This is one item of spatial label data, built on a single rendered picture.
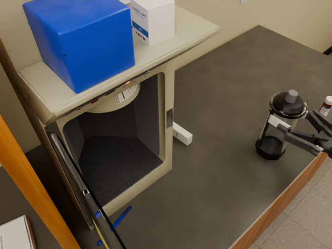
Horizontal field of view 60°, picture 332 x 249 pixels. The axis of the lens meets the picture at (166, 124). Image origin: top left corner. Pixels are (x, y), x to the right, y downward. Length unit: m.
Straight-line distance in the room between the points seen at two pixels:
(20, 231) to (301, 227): 1.64
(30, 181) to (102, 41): 0.24
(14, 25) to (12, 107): 0.62
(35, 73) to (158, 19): 0.20
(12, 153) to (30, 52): 0.15
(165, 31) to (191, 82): 0.84
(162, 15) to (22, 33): 0.20
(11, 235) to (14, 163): 0.51
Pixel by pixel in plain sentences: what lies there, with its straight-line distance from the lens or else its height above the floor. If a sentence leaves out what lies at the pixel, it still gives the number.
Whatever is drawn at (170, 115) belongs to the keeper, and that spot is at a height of 1.21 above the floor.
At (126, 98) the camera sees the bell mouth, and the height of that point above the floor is 1.33.
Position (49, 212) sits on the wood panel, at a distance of 0.57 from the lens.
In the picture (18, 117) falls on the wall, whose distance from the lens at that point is 1.08.
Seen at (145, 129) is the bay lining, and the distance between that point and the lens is 0.90.
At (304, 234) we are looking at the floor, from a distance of 2.08.
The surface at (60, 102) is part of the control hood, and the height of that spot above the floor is 1.51.
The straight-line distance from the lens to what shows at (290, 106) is 0.92.
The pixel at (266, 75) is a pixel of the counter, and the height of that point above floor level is 0.94.
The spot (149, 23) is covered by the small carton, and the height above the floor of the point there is 1.55.
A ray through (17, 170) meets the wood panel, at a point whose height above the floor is 1.42.
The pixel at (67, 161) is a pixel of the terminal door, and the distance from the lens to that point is 0.48.
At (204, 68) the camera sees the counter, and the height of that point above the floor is 0.94.
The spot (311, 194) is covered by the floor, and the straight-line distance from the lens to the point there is 2.24.
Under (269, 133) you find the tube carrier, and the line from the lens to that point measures 0.99.
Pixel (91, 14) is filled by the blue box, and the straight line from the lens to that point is 0.38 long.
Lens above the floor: 1.76
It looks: 47 degrees down
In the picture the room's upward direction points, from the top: straight up
